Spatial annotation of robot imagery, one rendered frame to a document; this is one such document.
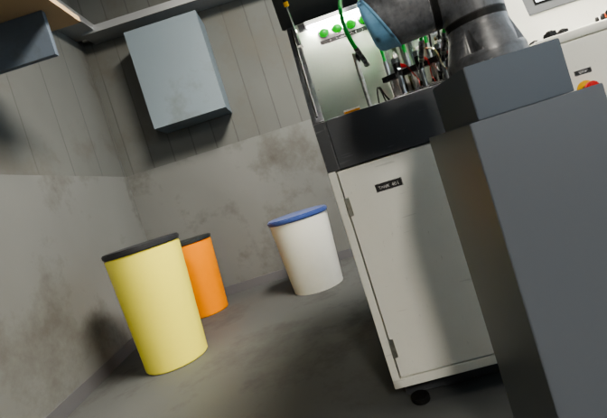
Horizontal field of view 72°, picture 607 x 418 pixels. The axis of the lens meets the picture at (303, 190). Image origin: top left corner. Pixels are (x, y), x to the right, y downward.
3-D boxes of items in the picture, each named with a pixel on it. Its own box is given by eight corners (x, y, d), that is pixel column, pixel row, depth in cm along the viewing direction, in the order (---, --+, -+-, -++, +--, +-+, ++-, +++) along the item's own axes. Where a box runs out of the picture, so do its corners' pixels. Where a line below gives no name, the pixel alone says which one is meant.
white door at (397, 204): (399, 379, 131) (335, 172, 130) (398, 376, 134) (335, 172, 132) (609, 324, 125) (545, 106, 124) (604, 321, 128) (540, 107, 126)
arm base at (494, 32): (546, 41, 76) (531, -11, 76) (467, 67, 76) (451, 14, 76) (506, 65, 91) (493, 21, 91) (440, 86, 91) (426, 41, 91)
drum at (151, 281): (155, 354, 271) (121, 248, 270) (220, 334, 271) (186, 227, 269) (126, 388, 227) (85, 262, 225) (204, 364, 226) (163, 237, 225)
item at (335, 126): (340, 170, 130) (324, 120, 130) (340, 170, 135) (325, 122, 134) (539, 106, 124) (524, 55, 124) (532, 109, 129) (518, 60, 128)
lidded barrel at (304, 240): (342, 269, 340) (322, 203, 339) (354, 282, 294) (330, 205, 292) (287, 288, 336) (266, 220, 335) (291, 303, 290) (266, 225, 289)
